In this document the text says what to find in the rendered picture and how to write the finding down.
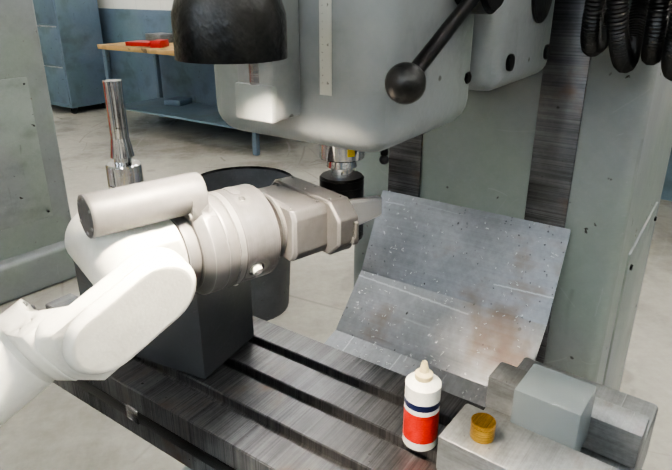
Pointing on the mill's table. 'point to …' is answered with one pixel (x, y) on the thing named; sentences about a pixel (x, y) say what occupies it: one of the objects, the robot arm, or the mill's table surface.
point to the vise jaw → (506, 449)
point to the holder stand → (200, 330)
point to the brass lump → (482, 428)
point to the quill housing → (366, 57)
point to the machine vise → (615, 434)
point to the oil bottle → (421, 409)
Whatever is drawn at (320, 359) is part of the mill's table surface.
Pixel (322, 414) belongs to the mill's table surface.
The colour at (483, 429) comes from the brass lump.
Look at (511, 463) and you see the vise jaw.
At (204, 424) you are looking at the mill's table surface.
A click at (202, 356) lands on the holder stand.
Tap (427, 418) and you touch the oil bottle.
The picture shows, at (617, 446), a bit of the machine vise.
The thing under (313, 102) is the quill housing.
